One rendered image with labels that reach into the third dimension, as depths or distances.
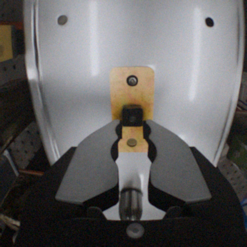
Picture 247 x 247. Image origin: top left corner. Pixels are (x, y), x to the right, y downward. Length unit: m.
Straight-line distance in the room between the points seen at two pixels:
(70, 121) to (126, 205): 0.12
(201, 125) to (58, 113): 0.15
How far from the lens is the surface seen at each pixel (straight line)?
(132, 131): 0.15
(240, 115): 0.28
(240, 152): 0.22
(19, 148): 0.73
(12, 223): 0.29
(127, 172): 0.19
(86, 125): 0.16
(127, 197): 0.21
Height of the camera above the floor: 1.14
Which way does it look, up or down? 63 degrees down
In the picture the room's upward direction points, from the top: 175 degrees counter-clockwise
